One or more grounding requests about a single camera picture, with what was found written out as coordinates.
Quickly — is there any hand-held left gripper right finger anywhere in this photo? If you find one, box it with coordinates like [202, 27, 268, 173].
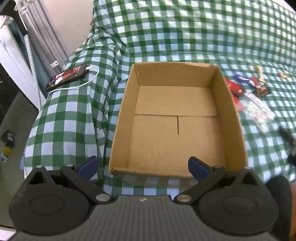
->
[173, 156, 264, 205]

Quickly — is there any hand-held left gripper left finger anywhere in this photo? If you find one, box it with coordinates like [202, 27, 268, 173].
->
[24, 156, 112, 205]

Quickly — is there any clear candy packet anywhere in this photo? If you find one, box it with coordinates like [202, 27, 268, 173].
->
[251, 115, 270, 135]
[240, 92, 275, 121]

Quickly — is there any brown cardboard box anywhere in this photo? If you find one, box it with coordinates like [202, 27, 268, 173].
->
[108, 62, 248, 178]

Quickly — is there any black snack packet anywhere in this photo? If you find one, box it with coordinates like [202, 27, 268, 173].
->
[252, 86, 271, 100]

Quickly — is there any slim red snack stick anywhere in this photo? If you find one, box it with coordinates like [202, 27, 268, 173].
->
[251, 77, 262, 90]

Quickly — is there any yellow snack bar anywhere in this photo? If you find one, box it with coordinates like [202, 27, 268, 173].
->
[254, 65, 266, 83]

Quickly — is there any purple snack packet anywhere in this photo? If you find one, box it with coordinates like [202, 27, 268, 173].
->
[233, 74, 253, 86]

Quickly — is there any large red snack packet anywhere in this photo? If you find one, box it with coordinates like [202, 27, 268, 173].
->
[223, 77, 245, 96]

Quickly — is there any green checked blanket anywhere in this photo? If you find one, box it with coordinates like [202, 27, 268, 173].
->
[21, 0, 296, 197]

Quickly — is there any small dark object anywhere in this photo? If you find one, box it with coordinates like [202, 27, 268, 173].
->
[1, 130, 15, 149]

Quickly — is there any black smartphone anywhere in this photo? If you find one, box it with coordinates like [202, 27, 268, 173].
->
[45, 64, 88, 91]

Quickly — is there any white framed glass door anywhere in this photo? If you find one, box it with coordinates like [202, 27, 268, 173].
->
[0, 21, 45, 112]

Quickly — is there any grey curtain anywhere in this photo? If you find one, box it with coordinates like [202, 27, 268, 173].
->
[23, 0, 70, 70]

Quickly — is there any white plastic hanger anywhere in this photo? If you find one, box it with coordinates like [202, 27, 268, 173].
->
[0, 0, 35, 28]

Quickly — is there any white charging cable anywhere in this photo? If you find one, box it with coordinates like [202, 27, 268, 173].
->
[47, 65, 100, 93]

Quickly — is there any garment steamer with braided hose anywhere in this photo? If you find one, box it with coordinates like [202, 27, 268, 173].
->
[9, 8, 43, 112]

